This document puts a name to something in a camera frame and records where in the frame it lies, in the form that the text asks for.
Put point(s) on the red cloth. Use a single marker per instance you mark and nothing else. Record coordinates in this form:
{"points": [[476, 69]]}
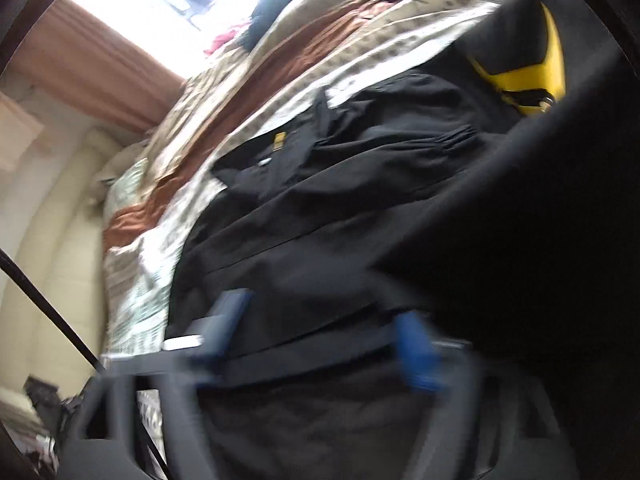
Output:
{"points": [[227, 37]]}

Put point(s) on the patterned bedspread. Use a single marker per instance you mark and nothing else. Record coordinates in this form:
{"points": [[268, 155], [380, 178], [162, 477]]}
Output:
{"points": [[300, 60]]}

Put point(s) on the black garment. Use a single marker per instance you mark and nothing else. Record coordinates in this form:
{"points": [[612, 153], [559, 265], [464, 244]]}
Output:
{"points": [[350, 200]]}

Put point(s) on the orange curtain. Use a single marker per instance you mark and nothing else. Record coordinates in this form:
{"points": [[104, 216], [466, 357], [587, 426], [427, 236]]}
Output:
{"points": [[90, 55]]}

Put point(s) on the cream pillow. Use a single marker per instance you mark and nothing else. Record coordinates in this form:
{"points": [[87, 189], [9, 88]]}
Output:
{"points": [[117, 170]]}

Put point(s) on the dark clothes pile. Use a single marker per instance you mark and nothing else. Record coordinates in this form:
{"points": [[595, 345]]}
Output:
{"points": [[275, 10]]}

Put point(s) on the yellow and black bag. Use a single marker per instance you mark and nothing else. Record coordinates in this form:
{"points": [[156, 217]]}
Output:
{"points": [[540, 70]]}

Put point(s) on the cream padded headboard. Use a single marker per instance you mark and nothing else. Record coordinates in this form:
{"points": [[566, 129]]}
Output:
{"points": [[50, 240]]}

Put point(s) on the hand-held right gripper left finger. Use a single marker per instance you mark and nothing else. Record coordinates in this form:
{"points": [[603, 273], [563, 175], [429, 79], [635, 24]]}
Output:
{"points": [[227, 325]]}

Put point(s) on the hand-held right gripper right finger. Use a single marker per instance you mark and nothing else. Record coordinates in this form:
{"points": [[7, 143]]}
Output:
{"points": [[416, 355]]}

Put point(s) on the dark cloth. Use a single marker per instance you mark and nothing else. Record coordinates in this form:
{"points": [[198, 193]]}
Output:
{"points": [[550, 260]]}

